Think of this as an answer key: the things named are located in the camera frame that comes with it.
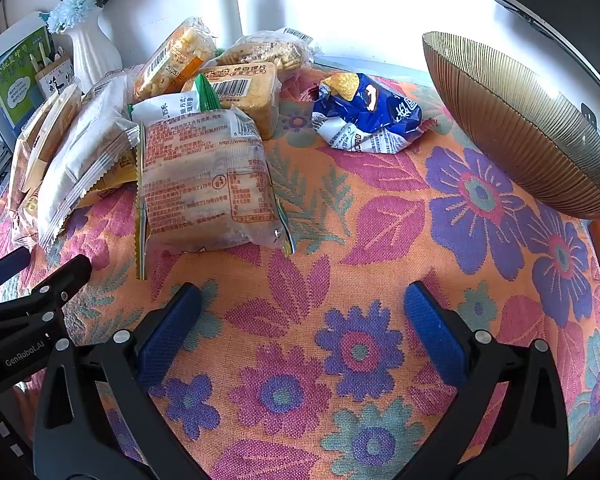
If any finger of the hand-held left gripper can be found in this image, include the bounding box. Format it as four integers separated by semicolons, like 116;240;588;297
0;254;93;335
0;247;32;308

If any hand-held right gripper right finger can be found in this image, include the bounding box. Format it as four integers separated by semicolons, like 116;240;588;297
395;281;568;480

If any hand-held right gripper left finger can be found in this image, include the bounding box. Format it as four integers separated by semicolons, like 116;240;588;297
32;282;206;480

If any large clear red-print snack packet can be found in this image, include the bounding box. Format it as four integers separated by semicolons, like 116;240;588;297
136;107;297;281

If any white green-edged snack packet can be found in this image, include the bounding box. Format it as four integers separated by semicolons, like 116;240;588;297
129;74;222;126

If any gold ribbed bowl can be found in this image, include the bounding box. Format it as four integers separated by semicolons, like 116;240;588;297
422;31;600;221

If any blue chip bag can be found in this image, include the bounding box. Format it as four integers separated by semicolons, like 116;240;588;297
311;72;437;154

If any clear yellow puffed snack packet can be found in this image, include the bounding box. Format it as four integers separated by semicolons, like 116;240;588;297
131;16;219;104

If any orange bread slice packet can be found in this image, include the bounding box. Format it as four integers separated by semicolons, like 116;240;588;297
181;62;282;142

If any clear cracker bag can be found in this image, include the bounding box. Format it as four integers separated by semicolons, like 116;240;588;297
215;27;322;82

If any floral woven tablecloth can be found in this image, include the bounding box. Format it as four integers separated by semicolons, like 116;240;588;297
0;66;600;480

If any green book in white box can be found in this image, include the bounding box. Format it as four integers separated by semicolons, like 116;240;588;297
0;11;57;133

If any brown pen holder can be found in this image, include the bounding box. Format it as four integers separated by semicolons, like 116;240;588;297
34;42;77;100

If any clear crinkled snack packet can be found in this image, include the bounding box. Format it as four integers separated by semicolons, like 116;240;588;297
82;66;142;106

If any white ribbed vase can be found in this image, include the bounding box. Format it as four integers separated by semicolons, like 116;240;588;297
64;6;124;94

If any white lamp pole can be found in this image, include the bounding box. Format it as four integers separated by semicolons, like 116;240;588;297
199;0;244;52

